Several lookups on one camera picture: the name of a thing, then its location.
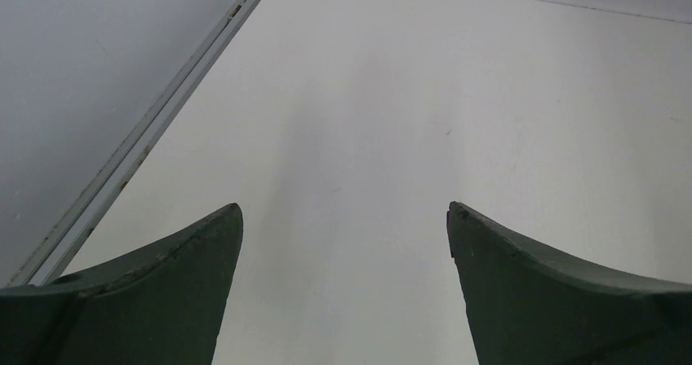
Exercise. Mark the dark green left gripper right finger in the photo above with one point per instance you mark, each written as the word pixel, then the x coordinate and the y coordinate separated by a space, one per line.
pixel 529 303

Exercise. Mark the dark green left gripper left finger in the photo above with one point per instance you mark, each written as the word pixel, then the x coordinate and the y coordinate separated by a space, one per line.
pixel 162 303

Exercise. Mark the aluminium table edge rail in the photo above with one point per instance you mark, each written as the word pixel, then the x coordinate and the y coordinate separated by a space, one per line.
pixel 87 89

